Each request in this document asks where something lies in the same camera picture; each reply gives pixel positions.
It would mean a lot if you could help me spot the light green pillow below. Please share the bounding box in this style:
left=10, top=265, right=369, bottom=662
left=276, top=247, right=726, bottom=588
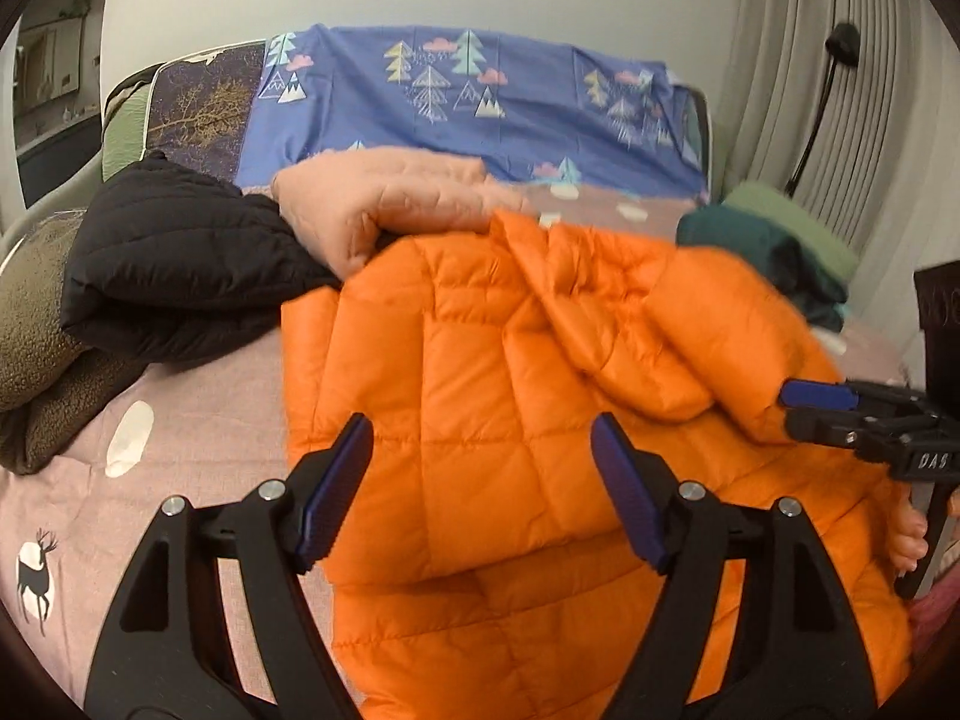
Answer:
left=720, top=181, right=860, bottom=286

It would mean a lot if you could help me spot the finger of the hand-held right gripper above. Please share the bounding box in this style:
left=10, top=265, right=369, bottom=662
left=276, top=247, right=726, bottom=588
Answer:
left=784, top=409, right=940, bottom=460
left=780, top=379, right=921, bottom=413

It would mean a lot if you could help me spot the person's right hand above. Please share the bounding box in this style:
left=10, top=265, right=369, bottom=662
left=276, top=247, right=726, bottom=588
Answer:
left=887, top=496, right=927, bottom=580

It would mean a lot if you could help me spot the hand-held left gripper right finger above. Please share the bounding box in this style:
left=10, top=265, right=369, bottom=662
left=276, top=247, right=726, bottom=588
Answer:
left=590, top=412, right=878, bottom=720

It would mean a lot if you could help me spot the green quilted pillow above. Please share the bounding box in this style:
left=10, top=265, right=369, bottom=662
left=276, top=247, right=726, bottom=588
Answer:
left=101, top=64, right=162, bottom=181

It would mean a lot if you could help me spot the blue tree-print sheet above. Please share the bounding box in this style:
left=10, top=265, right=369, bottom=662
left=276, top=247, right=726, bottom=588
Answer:
left=234, top=24, right=710, bottom=203

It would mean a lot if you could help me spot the peach quilted jacket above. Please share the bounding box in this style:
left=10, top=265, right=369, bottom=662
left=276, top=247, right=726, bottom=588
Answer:
left=270, top=146, right=537, bottom=282

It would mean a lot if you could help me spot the brown fleece garment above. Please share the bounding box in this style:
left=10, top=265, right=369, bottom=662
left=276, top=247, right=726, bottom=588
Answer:
left=0, top=210, right=151, bottom=475

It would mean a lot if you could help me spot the dark tree-print pillow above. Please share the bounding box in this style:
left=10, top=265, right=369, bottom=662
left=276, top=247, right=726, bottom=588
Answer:
left=142, top=43, right=267, bottom=185

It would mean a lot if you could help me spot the black lamp stand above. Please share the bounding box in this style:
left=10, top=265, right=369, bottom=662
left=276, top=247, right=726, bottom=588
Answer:
left=784, top=22, right=862, bottom=196

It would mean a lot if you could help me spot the dark green fleece garment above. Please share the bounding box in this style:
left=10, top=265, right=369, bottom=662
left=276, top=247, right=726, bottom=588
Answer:
left=675, top=208, right=848, bottom=331

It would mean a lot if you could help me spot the wooden cabinet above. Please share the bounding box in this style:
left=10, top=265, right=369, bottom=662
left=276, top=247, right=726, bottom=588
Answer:
left=13, top=0, right=102, bottom=211

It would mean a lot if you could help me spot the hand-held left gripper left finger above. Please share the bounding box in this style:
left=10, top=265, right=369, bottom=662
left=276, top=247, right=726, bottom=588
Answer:
left=84, top=412, right=374, bottom=720

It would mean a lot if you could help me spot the black puffer jacket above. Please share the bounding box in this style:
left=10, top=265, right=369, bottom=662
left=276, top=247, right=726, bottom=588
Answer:
left=58, top=151, right=346, bottom=368

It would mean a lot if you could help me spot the orange puffer jacket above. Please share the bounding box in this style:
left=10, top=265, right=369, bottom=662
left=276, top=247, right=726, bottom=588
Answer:
left=281, top=210, right=927, bottom=720

